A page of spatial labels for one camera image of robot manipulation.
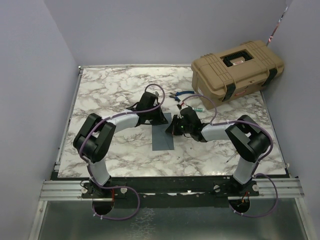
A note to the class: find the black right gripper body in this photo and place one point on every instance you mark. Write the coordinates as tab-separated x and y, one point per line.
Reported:
179	127

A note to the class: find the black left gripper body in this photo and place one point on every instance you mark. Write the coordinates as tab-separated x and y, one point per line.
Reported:
155	116

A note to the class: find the green white glue stick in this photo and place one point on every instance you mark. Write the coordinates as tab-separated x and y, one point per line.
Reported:
198	109

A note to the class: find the grey envelope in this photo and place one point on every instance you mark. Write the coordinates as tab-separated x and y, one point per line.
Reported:
162	141

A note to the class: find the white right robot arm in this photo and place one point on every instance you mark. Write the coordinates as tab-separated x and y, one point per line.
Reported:
251	141

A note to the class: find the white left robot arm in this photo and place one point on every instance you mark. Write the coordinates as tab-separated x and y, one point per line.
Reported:
94	138

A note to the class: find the tan plastic toolbox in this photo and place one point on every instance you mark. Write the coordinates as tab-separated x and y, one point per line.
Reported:
231	74

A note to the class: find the blue handled pliers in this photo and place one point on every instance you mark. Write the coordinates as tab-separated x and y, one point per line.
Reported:
176	95

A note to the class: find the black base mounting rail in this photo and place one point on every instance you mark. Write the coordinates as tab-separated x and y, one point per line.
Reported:
169	192

